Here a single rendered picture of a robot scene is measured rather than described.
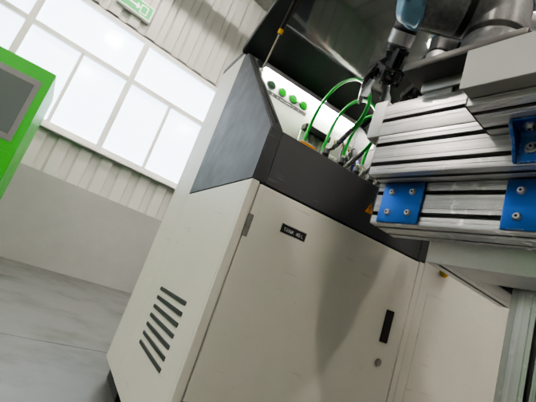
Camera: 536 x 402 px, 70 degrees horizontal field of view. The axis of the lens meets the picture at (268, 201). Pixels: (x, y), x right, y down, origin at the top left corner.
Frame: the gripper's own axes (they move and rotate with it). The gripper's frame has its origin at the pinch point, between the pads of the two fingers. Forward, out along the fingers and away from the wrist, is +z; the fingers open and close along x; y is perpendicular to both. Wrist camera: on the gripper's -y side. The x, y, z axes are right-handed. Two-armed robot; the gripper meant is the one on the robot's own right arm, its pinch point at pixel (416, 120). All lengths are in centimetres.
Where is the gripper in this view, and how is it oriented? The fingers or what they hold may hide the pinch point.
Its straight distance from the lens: 138.7
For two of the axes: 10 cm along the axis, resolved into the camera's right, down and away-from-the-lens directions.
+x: 8.2, 3.9, 4.1
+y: 4.7, -0.6, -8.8
